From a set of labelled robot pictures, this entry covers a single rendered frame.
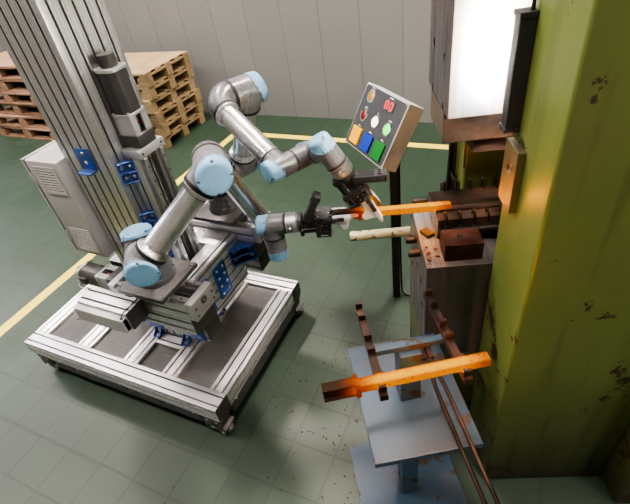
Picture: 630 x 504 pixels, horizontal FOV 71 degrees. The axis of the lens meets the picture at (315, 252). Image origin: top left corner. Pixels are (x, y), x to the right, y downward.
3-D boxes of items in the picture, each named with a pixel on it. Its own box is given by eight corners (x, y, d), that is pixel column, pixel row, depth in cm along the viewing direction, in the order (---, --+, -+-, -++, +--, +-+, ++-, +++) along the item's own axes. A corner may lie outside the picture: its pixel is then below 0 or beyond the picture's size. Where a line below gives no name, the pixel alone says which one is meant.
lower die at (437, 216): (437, 239, 152) (438, 218, 147) (427, 206, 168) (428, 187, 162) (565, 227, 148) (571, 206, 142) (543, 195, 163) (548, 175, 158)
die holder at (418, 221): (423, 355, 169) (426, 268, 141) (409, 286, 199) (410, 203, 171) (577, 345, 163) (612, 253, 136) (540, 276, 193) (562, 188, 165)
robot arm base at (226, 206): (202, 213, 204) (196, 194, 198) (220, 195, 214) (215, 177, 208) (230, 217, 198) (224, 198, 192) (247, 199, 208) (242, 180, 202)
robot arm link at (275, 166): (191, 84, 155) (273, 168, 135) (218, 74, 159) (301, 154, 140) (195, 111, 164) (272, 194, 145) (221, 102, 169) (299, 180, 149)
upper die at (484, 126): (442, 143, 130) (443, 112, 124) (430, 116, 145) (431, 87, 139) (593, 127, 125) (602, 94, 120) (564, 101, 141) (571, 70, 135)
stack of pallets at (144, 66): (210, 119, 518) (190, 49, 470) (170, 149, 466) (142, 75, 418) (140, 115, 561) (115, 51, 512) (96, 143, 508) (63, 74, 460)
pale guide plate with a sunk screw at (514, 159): (507, 214, 114) (518, 154, 103) (497, 195, 121) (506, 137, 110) (516, 213, 114) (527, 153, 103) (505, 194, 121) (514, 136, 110)
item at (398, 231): (350, 244, 208) (349, 235, 204) (350, 237, 212) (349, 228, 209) (446, 235, 203) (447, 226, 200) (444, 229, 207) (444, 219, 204)
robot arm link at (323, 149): (316, 130, 143) (331, 128, 136) (335, 155, 148) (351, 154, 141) (301, 147, 141) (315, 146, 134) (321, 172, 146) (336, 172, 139)
